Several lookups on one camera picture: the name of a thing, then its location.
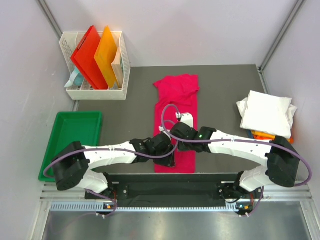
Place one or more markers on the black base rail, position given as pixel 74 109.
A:
pixel 178 190

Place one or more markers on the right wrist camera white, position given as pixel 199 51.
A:
pixel 185 118

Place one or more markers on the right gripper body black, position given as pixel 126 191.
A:
pixel 184 146

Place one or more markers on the white slotted cable duct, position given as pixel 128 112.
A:
pixel 104 207

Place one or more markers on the orange plastic board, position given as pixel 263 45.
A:
pixel 104 57

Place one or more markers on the red plastic board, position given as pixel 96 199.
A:
pixel 83 59

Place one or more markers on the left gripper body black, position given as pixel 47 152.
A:
pixel 166 162

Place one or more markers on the white plastic basket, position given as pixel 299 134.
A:
pixel 68 43

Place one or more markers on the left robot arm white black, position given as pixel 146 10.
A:
pixel 75 165

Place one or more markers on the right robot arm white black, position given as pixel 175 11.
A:
pixel 277 163

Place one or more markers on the magenta t shirt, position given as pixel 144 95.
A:
pixel 181 91

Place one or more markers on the wooden board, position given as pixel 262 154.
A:
pixel 117 66

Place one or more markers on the green plastic tray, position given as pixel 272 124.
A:
pixel 82 126

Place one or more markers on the folded white t shirt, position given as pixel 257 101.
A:
pixel 267 114

